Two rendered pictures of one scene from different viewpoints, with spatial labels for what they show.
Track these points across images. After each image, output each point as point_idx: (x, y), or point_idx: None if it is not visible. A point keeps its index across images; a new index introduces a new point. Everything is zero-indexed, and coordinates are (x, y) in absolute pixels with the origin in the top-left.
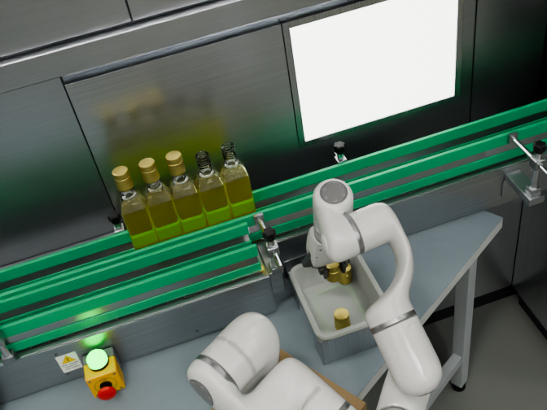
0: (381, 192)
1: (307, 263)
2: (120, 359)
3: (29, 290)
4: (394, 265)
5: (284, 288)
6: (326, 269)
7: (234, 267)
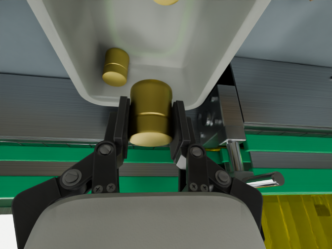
0: (24, 160)
1: (253, 208)
2: None
3: None
4: (31, 42)
5: (218, 88)
6: (183, 143)
7: (285, 158)
